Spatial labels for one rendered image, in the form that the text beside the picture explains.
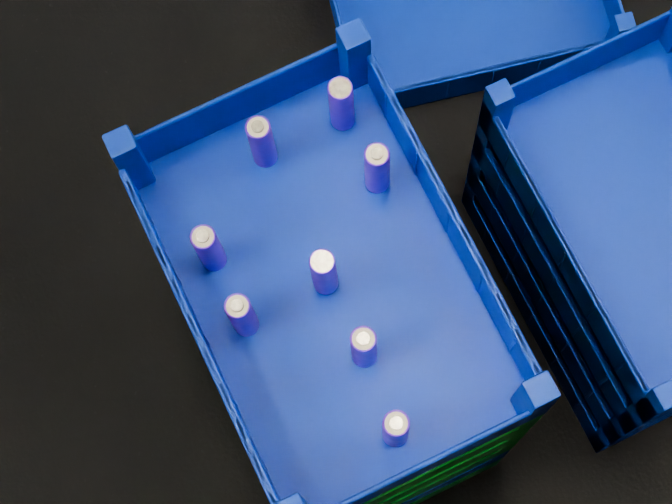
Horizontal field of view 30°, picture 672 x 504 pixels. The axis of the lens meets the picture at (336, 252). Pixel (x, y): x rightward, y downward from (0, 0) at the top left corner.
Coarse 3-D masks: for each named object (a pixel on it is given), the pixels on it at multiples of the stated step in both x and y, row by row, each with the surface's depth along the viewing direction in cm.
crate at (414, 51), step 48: (336, 0) 141; (384, 0) 141; (432, 0) 141; (480, 0) 140; (528, 0) 140; (576, 0) 140; (384, 48) 139; (432, 48) 139; (480, 48) 139; (528, 48) 139; (576, 48) 133; (432, 96) 136
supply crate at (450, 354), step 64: (320, 64) 92; (128, 128) 87; (192, 128) 92; (320, 128) 95; (384, 128) 94; (128, 192) 88; (192, 192) 94; (256, 192) 93; (320, 192) 93; (384, 192) 93; (192, 256) 92; (256, 256) 92; (384, 256) 92; (448, 256) 92; (192, 320) 86; (320, 320) 91; (384, 320) 91; (448, 320) 90; (512, 320) 85; (256, 384) 90; (320, 384) 90; (384, 384) 89; (448, 384) 89; (512, 384) 89; (256, 448) 88; (320, 448) 88; (384, 448) 88; (448, 448) 88
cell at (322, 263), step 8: (312, 256) 85; (320, 256) 85; (328, 256) 85; (312, 264) 85; (320, 264) 85; (328, 264) 85; (312, 272) 86; (320, 272) 85; (328, 272) 85; (336, 272) 88; (320, 280) 87; (328, 280) 87; (336, 280) 89; (320, 288) 89; (328, 288) 89; (336, 288) 91
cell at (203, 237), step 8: (200, 224) 86; (192, 232) 86; (200, 232) 86; (208, 232) 86; (192, 240) 86; (200, 240) 86; (208, 240) 86; (216, 240) 86; (200, 248) 86; (208, 248) 86; (216, 248) 87; (200, 256) 88; (208, 256) 88; (216, 256) 89; (224, 256) 91; (208, 264) 90; (216, 264) 90; (224, 264) 92
